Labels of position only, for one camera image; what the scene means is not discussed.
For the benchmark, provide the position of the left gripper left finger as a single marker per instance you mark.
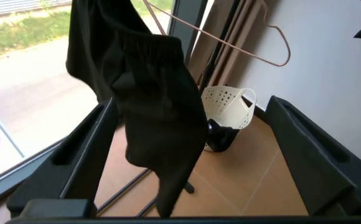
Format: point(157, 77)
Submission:
point(74, 174)

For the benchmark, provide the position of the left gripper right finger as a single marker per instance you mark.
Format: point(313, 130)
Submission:
point(317, 161)

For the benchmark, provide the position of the white laundry basket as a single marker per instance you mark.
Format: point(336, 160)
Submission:
point(227, 105)

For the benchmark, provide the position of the black clothes rack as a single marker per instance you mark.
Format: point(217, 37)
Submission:
point(213, 62)

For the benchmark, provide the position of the brown curtain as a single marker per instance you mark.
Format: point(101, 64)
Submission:
point(227, 31)

